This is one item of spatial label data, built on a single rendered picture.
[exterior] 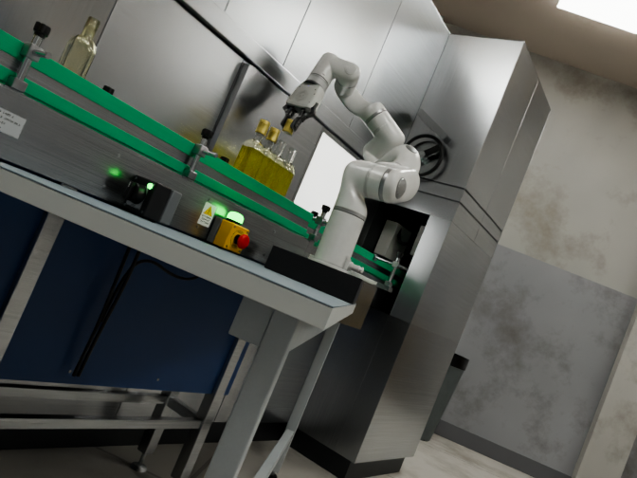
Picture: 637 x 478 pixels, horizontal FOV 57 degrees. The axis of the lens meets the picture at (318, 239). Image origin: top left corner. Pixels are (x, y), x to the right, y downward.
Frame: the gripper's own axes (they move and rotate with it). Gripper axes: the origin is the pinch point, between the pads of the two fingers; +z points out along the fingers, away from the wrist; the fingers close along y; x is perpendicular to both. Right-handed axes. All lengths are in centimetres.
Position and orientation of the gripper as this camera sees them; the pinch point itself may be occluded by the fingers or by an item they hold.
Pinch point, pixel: (290, 122)
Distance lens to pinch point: 195.5
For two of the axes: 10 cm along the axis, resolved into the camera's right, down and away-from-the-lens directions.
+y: 7.8, 2.8, -5.7
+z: -5.0, 8.2, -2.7
